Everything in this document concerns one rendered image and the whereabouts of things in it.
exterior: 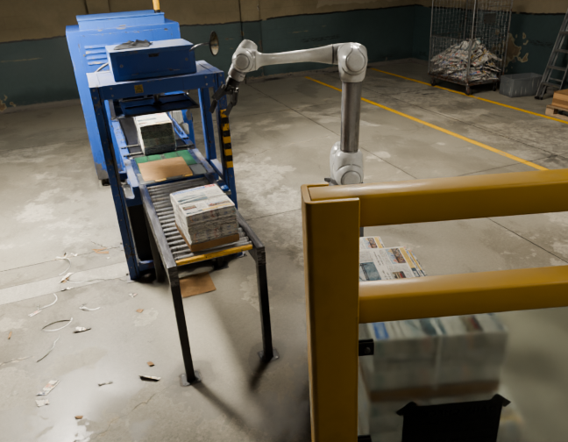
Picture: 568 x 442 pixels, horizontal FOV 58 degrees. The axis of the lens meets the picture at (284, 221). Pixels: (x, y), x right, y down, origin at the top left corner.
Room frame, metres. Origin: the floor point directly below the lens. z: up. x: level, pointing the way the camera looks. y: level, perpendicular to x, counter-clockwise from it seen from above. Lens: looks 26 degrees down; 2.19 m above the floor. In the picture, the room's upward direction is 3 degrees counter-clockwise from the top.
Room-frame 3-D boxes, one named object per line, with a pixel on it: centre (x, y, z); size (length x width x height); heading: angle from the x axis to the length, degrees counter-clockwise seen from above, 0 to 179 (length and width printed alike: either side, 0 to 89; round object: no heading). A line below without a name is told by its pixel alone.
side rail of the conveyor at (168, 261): (3.03, 0.83, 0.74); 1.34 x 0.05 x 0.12; 19
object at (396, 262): (1.84, -0.35, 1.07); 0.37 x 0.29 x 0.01; 93
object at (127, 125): (5.14, 1.31, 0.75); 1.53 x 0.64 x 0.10; 19
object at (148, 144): (4.62, 1.12, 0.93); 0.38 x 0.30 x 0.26; 19
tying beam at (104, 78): (4.08, 0.93, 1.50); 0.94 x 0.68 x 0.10; 109
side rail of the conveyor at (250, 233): (3.20, 0.36, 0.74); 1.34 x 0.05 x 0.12; 19
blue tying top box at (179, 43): (4.08, 0.93, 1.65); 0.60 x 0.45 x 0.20; 109
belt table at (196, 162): (4.08, 0.93, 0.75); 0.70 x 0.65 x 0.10; 19
